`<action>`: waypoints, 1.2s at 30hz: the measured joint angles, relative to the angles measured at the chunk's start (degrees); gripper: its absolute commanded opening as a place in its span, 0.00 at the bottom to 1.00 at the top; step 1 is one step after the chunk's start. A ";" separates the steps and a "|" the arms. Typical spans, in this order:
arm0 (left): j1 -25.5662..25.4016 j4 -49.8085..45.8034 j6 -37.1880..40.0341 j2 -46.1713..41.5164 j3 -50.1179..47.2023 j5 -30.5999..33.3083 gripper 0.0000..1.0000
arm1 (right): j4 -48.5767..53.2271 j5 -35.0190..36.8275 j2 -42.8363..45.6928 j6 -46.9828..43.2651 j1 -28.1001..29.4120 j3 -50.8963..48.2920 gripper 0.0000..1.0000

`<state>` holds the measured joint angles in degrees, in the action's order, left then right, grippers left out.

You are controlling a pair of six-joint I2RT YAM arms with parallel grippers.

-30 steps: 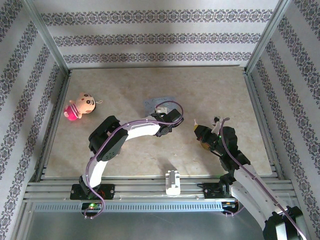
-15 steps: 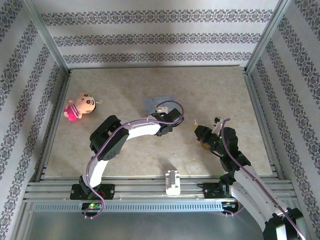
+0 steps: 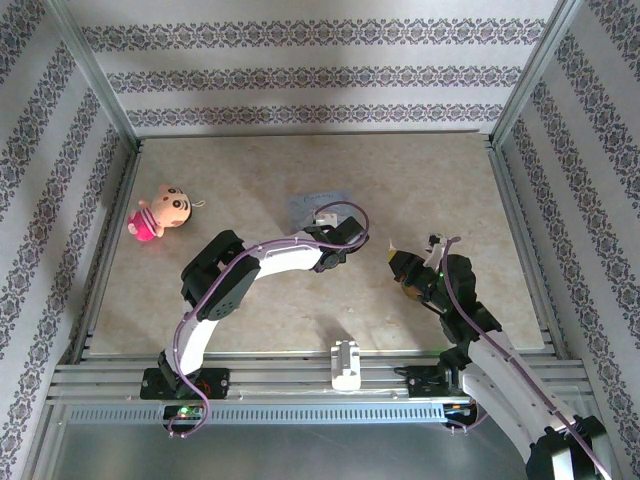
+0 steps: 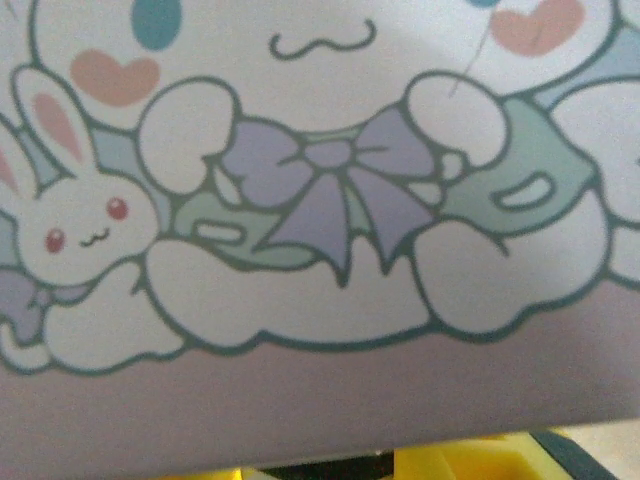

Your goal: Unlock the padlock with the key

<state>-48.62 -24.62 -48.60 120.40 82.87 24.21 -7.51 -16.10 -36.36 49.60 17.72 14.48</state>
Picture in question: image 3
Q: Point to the blue cartoon tin box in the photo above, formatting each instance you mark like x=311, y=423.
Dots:
x=305, y=205

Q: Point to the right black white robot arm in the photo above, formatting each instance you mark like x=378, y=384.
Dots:
x=500, y=380

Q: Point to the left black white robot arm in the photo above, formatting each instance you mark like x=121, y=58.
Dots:
x=280, y=257

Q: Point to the round red gold tin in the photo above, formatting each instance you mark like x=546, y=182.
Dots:
x=411, y=294

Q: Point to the plush doll in pink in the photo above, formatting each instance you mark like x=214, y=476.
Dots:
x=167, y=202

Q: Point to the grey metal panel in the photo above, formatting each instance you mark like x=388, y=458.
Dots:
x=320, y=450

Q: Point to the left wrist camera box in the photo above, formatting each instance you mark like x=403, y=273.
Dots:
x=327, y=219

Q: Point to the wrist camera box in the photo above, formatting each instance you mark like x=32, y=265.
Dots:
x=327, y=219
x=435, y=252

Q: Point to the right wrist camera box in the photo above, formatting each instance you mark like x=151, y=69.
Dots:
x=435, y=252

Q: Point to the aluminium side rail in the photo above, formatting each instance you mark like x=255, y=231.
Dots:
x=522, y=240
x=111, y=235

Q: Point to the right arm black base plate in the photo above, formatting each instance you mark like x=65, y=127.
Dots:
x=425, y=387

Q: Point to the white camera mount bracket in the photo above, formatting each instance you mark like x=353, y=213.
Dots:
x=346, y=370

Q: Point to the aluminium front rail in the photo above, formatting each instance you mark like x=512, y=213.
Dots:
x=280, y=375

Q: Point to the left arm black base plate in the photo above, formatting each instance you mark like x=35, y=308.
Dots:
x=217, y=385

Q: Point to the aluminium frame post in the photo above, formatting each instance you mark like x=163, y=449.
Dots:
x=90, y=65
x=535, y=60

